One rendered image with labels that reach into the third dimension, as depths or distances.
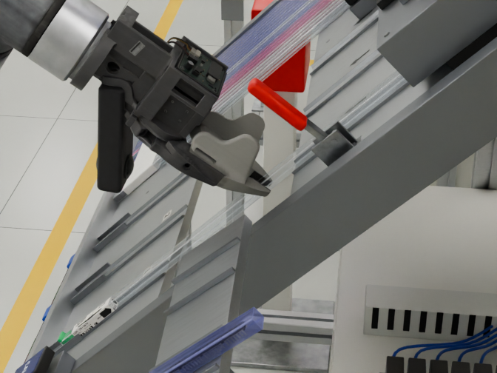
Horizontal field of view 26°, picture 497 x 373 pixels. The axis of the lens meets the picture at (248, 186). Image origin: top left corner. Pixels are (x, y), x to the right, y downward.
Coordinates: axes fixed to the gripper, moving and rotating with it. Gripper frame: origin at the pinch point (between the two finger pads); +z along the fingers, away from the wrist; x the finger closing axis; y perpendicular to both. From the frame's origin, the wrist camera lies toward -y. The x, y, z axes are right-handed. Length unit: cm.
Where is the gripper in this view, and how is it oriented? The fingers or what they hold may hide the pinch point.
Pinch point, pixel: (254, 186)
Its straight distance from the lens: 103.9
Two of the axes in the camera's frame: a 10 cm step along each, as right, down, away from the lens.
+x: 1.2, -5.1, 8.5
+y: 5.8, -6.6, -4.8
